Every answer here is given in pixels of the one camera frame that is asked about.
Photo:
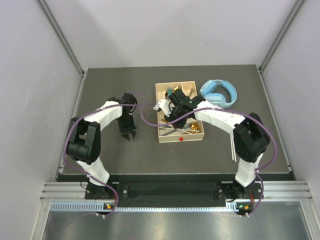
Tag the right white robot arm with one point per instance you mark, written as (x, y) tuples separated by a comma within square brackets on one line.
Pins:
[(250, 138)]

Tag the aluminium front rail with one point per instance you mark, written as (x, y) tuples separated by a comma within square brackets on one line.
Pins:
[(277, 191)]

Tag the plain gold spoon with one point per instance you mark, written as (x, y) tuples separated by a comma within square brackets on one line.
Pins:
[(194, 126)]

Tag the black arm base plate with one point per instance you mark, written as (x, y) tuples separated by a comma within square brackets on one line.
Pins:
[(198, 191)]

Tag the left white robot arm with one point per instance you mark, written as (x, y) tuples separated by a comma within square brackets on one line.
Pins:
[(84, 142)]

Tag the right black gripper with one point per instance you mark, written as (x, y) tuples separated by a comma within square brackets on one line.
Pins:
[(168, 117)]

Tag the left aluminium frame post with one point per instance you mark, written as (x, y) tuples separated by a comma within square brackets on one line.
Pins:
[(60, 35)]

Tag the slotted cable duct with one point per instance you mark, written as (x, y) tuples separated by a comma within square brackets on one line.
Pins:
[(69, 206)]

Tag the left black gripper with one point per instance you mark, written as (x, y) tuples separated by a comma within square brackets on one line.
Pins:
[(131, 129)]

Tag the cream divided utensil box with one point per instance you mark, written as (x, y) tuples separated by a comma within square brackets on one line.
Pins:
[(167, 87)]

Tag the right aluminium frame post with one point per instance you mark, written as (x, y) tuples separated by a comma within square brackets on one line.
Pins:
[(282, 33)]

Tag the aluminium frame post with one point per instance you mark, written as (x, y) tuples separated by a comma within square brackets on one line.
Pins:
[(60, 35), (282, 33)]

